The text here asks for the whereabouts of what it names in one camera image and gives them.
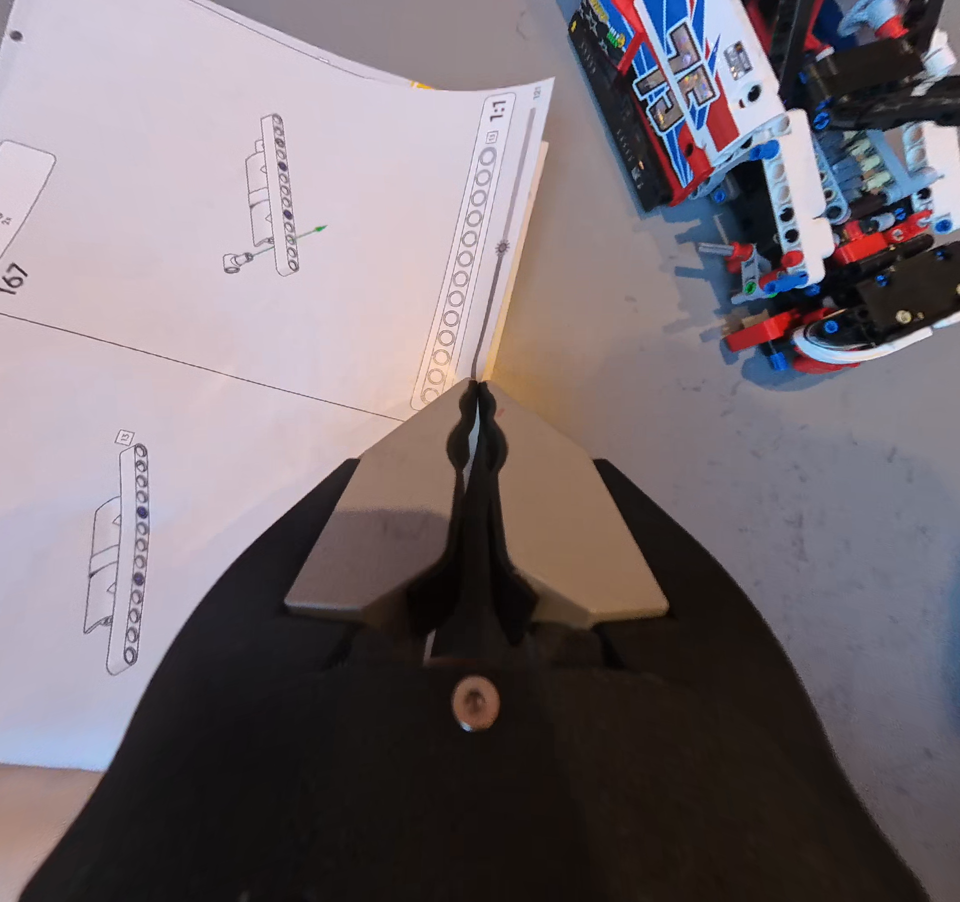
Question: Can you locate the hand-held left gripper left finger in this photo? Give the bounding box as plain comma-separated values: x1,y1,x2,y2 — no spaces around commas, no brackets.
283,377,477,637

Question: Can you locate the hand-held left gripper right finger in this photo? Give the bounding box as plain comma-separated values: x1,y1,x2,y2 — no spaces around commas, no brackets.
477,381,670,644

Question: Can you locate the white instruction booklet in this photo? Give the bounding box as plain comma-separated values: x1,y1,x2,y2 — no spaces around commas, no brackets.
0,0,556,772

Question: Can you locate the black white brick bumper assembly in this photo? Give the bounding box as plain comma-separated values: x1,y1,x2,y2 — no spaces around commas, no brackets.
791,246,960,377

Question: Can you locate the red white blue brick race car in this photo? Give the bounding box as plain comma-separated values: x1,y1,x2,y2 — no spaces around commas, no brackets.
566,0,960,363

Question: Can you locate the grey desk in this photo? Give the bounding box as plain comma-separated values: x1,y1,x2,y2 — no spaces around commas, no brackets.
0,0,960,902

